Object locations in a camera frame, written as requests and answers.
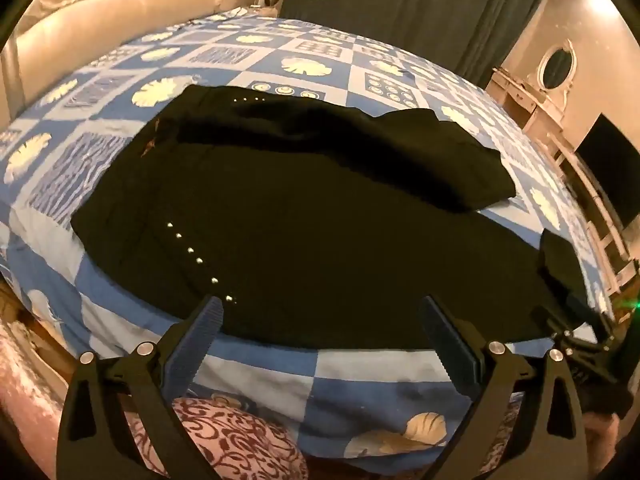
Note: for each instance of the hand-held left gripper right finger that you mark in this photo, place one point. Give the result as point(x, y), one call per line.
point(450, 346)

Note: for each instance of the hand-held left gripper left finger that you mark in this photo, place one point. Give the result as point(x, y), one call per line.
point(200, 336)

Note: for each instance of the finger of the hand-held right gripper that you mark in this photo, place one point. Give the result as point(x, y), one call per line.
point(580, 312)

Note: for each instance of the black pants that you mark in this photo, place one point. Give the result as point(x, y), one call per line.
point(300, 235)

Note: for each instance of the white television cabinet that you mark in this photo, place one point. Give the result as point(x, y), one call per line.
point(600, 220)

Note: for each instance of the pink maroon swirl cushion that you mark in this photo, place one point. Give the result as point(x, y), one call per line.
point(225, 440)

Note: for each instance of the blue leaf print bedsheet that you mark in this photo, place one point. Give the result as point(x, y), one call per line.
point(300, 400)

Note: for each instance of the black flat television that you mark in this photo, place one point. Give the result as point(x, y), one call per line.
point(610, 160)

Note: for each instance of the white vanity with oval mirror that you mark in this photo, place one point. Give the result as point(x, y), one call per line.
point(556, 67)

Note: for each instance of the cream tufted headboard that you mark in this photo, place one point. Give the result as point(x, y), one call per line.
point(125, 5)

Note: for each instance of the dark green curtain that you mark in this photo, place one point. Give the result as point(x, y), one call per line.
point(400, 5)

